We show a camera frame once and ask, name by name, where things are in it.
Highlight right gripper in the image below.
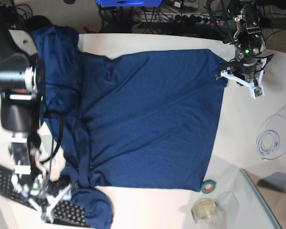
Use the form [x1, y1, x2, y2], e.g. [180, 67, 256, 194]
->
[41, 178, 70, 199]

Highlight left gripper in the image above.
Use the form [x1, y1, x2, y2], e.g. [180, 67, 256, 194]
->
[233, 59, 257, 81]

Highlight dark blue t-shirt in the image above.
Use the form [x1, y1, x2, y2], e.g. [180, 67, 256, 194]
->
[31, 26, 227, 229]

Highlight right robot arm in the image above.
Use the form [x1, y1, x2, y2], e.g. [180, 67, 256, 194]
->
[0, 10, 71, 198]

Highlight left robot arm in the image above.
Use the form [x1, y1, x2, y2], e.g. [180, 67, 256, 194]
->
[206, 0, 268, 84]

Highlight black computer keyboard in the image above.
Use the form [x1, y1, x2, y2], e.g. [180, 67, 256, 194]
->
[0, 163, 91, 229]

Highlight green tape roll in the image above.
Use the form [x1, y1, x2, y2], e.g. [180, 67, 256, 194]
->
[200, 179, 216, 194]

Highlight clear glass jar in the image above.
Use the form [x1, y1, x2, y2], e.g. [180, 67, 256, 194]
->
[191, 198, 222, 229]

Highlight blue box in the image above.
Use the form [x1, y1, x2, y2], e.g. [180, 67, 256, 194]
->
[96, 0, 162, 7]

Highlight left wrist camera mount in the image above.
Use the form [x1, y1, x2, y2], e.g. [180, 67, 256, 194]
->
[216, 54, 274, 99]

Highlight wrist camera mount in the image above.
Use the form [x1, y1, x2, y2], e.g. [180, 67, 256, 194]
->
[27, 184, 72, 224]
[216, 54, 274, 99]

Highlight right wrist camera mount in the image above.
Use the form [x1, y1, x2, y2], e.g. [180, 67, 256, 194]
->
[27, 184, 72, 224]

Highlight coiled white cable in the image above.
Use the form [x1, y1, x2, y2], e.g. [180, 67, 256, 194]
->
[255, 104, 286, 161]

